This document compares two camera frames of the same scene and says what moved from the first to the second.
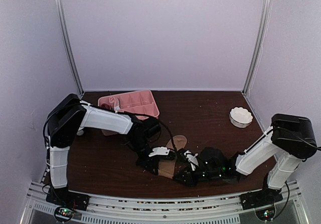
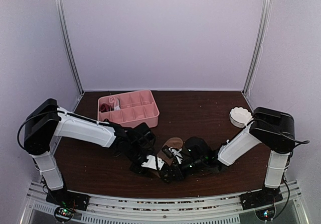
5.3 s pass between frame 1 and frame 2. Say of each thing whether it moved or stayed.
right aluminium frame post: stayed
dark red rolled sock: stayed
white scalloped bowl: stayed
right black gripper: moved
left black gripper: moved
